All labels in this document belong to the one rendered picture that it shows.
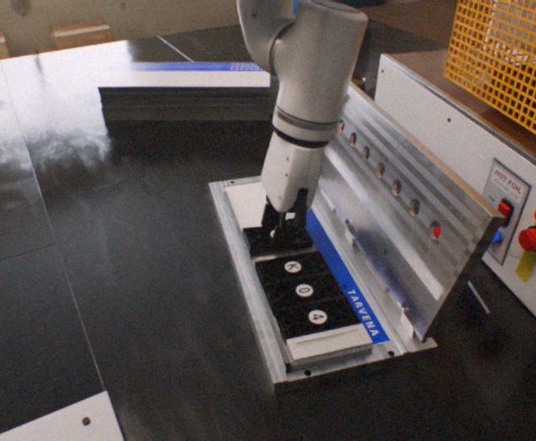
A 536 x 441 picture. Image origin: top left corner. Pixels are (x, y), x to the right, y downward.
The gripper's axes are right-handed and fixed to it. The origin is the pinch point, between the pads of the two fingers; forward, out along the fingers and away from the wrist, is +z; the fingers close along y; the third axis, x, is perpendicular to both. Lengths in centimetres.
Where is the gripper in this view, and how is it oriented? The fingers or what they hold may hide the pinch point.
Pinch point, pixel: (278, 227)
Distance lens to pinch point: 72.6
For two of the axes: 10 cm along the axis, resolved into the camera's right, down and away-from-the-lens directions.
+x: 9.4, 0.2, 3.3
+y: 2.6, 5.7, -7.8
